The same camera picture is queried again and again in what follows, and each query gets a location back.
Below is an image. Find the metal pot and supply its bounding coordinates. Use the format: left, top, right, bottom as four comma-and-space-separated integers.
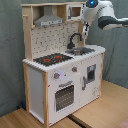
73, 49, 85, 55

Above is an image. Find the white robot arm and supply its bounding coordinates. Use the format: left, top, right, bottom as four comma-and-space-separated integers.
81, 0, 128, 30

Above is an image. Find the wooden toy kitchen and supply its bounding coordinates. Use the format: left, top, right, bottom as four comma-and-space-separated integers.
22, 2, 105, 128

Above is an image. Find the black toy stovetop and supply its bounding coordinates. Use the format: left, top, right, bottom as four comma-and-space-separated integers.
34, 53, 71, 67

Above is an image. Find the black toy faucet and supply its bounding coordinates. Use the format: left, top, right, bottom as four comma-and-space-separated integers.
67, 33, 82, 49

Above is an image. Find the grey toy sink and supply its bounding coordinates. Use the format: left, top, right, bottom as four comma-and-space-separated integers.
65, 47, 95, 56

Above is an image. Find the grey ice dispenser panel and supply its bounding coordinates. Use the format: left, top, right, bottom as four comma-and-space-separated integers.
87, 65, 96, 83

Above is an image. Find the toy oven door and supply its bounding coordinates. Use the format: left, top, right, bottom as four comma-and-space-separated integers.
55, 81, 75, 113

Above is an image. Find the grey range hood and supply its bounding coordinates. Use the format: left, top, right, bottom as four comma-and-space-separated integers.
34, 5, 64, 27

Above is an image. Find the toy microwave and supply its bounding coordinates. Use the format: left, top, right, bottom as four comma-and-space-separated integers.
66, 4, 82, 21

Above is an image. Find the grey backdrop curtain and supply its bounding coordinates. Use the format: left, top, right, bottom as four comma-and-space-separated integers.
0, 0, 128, 117

